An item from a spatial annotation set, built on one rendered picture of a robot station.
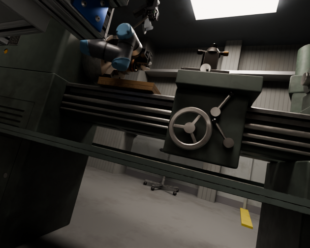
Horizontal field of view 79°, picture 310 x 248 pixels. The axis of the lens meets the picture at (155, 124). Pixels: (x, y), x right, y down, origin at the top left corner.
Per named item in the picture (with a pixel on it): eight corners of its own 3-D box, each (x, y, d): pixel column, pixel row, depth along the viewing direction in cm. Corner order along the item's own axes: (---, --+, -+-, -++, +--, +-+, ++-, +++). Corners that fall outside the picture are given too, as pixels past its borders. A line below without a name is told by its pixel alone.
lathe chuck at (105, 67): (78, 64, 100) (101, 22, 111) (105, 95, 128) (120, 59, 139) (93, 65, 98) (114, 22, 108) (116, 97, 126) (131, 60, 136)
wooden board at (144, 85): (97, 83, 95) (99, 76, 96) (125, 105, 129) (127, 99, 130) (151, 90, 86) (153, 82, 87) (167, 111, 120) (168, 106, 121)
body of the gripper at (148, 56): (149, 68, 104) (142, 56, 93) (136, 67, 107) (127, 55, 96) (153, 56, 106) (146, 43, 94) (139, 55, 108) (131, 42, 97)
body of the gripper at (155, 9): (153, 16, 115) (157, -4, 115) (140, 16, 118) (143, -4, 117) (157, 22, 123) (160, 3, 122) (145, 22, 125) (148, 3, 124)
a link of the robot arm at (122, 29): (112, 38, 81) (117, 20, 82) (122, 52, 92) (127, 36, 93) (128, 38, 79) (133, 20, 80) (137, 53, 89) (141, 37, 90)
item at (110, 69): (110, 68, 118) (101, 80, 111) (108, 61, 114) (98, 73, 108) (126, 70, 115) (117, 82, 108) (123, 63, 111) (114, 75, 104)
